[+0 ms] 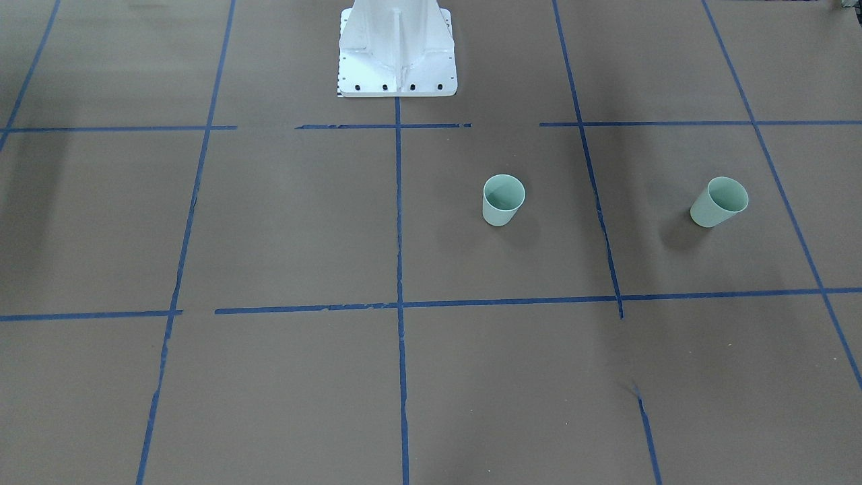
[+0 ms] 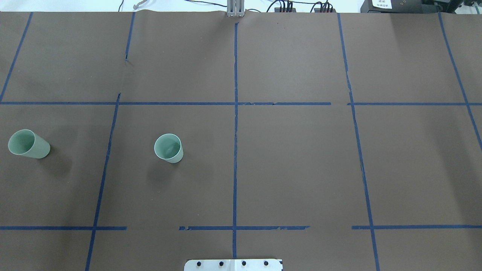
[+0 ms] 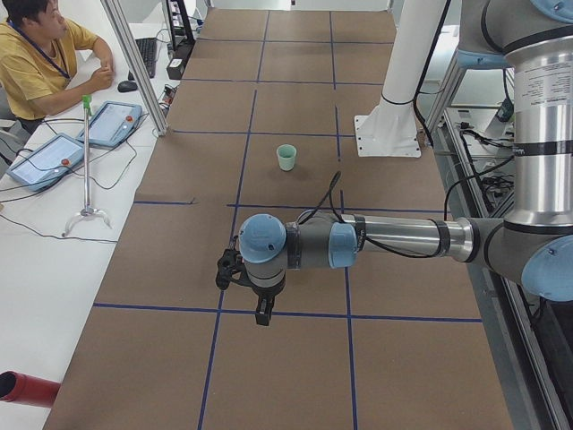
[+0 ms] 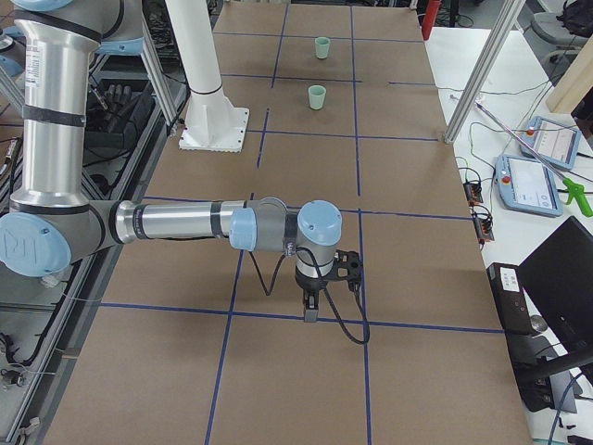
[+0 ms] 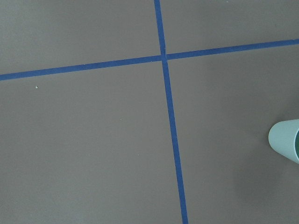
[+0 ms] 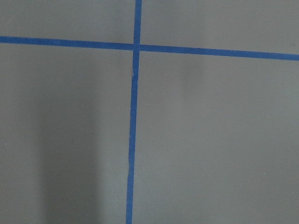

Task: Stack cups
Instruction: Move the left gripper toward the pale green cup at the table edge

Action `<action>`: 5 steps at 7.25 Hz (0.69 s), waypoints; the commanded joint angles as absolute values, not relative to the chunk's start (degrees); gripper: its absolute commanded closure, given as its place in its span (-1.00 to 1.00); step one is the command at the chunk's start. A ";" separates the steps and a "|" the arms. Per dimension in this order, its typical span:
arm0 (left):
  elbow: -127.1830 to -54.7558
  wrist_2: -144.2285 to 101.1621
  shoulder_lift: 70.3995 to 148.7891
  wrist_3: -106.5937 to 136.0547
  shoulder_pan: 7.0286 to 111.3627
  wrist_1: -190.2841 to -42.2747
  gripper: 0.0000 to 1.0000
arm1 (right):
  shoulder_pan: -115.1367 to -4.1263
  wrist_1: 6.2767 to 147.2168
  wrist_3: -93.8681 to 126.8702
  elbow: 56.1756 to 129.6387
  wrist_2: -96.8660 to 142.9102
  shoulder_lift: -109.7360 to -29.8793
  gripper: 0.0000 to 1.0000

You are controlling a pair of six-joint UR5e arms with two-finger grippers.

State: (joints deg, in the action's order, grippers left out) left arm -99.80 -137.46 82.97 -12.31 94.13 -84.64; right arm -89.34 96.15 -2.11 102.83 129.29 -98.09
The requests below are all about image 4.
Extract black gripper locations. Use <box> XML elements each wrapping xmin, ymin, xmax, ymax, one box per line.
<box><xmin>296</xmin><ymin>273</ymin><xmax>328</xmax><ymax>323</ymax></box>

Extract green cup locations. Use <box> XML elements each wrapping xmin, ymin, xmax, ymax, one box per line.
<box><xmin>314</xmin><ymin>36</ymin><xmax>331</xmax><ymax>60</ymax></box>
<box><xmin>308</xmin><ymin>84</ymin><xmax>326</xmax><ymax>110</ymax></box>

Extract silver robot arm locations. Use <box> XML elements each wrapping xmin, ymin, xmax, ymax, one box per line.
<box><xmin>1</xmin><ymin>1</ymin><xmax>342</xmax><ymax>323</ymax></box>

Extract lower orange relay module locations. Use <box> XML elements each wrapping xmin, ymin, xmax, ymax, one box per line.
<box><xmin>473</xmin><ymin>213</ymin><xmax>495</xmax><ymax>245</ymax></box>

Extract orange relay module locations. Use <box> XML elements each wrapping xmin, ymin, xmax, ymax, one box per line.
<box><xmin>463</xmin><ymin>182</ymin><xmax>484</xmax><ymax>206</ymax></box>
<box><xmin>473</xmin><ymin>213</ymin><xmax>495</xmax><ymax>245</ymax></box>

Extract upper orange relay module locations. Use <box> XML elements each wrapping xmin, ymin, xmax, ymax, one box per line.
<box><xmin>463</xmin><ymin>182</ymin><xmax>484</xmax><ymax>206</ymax></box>

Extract black desktop box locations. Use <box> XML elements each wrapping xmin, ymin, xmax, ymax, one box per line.
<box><xmin>486</xmin><ymin>262</ymin><xmax>536</xmax><ymax>336</ymax></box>

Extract near blue teach pendant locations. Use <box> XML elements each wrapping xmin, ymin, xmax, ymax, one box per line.
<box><xmin>495</xmin><ymin>154</ymin><xmax>563</xmax><ymax>217</ymax></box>

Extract blue teach pendant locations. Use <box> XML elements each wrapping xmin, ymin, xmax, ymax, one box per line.
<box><xmin>519</xmin><ymin>116</ymin><xmax>581</xmax><ymax>171</ymax></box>
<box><xmin>495</xmin><ymin>154</ymin><xmax>563</xmax><ymax>217</ymax></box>

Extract black monitor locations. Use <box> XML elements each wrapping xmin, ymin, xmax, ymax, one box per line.
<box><xmin>518</xmin><ymin>216</ymin><xmax>592</xmax><ymax>351</ymax></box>

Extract metal reacher grabber tool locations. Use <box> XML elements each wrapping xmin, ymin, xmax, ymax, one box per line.
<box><xmin>474</xmin><ymin>100</ymin><xmax>589</xmax><ymax>218</ymax></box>

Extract far blue teach pendant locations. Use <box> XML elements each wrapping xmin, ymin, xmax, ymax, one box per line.
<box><xmin>519</xmin><ymin>116</ymin><xmax>581</xmax><ymax>171</ymax></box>

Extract red cylinder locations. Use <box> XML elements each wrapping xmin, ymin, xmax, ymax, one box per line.
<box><xmin>422</xmin><ymin>0</ymin><xmax>441</xmax><ymax>41</ymax></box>

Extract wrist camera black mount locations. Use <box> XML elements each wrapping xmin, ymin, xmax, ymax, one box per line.
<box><xmin>327</xmin><ymin>250</ymin><xmax>363</xmax><ymax>294</ymax></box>

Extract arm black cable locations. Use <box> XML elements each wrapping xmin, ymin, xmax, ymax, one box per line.
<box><xmin>249</xmin><ymin>248</ymin><xmax>372</xmax><ymax>345</ymax></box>

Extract white pedestal column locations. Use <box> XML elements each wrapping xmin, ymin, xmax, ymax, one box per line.
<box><xmin>166</xmin><ymin>0</ymin><xmax>249</xmax><ymax>153</ymax></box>

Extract aluminium frame post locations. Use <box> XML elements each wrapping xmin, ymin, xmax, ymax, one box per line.
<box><xmin>444</xmin><ymin>0</ymin><xmax>525</xmax><ymax>144</ymax></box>

